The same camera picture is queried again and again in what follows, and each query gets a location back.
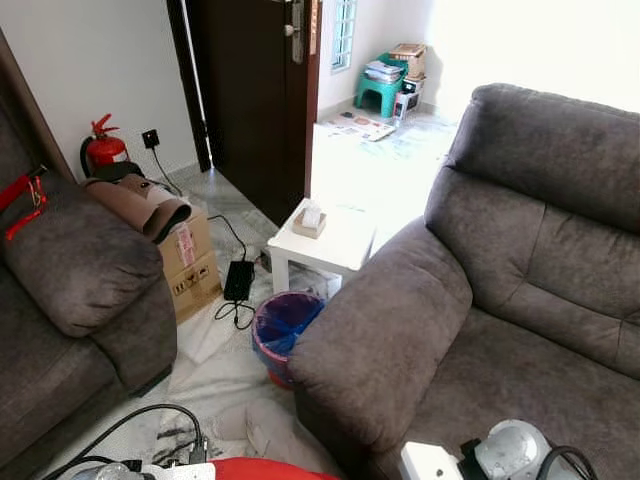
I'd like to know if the red pillow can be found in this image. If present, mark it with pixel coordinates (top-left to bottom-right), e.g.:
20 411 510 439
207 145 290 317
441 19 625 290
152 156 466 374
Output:
210 457 343 480

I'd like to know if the red strap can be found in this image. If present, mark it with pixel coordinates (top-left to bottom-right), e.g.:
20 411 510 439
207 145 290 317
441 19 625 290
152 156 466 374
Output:
0 170 48 241

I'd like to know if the brown rolled cushion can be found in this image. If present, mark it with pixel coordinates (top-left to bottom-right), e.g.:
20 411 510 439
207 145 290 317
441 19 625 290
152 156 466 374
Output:
82 172 193 244

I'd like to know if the white side table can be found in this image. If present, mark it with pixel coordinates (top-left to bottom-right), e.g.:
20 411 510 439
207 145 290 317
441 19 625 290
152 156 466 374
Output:
267 197 376 298

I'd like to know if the large grey fabric sofa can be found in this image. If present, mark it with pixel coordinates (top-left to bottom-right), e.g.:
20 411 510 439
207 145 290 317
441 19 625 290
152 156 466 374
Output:
288 83 640 480

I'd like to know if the green plastic stool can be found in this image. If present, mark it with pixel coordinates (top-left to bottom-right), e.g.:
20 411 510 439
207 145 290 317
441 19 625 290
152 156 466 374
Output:
354 53 409 119

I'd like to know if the white plastic floor sheet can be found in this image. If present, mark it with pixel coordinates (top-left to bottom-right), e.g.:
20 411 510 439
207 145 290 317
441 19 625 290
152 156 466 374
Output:
165 300 336 471

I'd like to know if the black power adapter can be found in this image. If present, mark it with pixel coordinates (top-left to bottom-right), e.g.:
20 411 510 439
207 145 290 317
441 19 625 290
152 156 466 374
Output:
223 260 255 303

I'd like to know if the spread printed newspaper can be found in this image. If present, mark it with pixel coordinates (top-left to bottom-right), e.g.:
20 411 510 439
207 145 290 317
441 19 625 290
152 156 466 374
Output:
322 112 398 143

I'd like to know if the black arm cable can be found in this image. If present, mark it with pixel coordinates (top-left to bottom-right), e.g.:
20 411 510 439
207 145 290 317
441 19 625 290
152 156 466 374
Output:
535 445 599 480
40 403 208 480

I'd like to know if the brown woven basket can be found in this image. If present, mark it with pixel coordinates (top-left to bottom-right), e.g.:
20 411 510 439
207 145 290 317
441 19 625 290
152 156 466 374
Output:
388 42 429 79

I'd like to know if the silver door handle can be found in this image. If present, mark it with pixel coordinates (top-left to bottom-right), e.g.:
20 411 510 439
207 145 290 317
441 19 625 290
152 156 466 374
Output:
283 0 306 66

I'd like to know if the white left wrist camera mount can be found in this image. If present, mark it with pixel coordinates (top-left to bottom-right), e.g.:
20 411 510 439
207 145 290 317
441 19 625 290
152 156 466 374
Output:
140 460 217 480

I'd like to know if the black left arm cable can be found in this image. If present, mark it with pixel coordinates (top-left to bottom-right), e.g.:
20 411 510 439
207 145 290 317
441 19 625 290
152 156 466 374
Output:
40 403 208 480

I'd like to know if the red fire extinguisher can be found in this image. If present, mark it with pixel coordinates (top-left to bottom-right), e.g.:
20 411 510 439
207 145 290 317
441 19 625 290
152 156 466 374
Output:
80 113 131 181

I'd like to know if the stack of papers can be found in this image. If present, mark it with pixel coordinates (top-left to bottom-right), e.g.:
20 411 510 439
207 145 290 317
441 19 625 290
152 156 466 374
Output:
364 60 406 84

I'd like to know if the dark brown entrance door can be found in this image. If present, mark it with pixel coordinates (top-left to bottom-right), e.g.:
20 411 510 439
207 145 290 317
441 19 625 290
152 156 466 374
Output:
165 0 323 229

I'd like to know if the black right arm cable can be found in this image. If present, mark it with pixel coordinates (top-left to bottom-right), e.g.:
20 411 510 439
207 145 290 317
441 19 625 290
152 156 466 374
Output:
535 445 599 480

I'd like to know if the beige tissue box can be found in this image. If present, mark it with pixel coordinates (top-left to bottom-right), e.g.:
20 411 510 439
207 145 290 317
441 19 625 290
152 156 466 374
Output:
292 200 328 240

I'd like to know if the cardboard box with pink label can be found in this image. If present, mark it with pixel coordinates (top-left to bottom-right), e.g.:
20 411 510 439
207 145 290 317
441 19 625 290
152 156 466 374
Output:
158 205 214 279

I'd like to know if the pink bin with blue liner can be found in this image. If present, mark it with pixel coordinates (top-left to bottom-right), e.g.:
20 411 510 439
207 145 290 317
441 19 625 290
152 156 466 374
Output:
251 291 327 391

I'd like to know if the cardboard box with printed symbols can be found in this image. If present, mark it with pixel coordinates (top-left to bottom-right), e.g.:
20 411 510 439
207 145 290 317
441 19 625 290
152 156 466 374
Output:
170 250 223 324

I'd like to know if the louvred glass window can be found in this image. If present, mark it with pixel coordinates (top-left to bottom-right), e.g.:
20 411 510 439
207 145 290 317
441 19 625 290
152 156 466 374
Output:
330 0 358 73

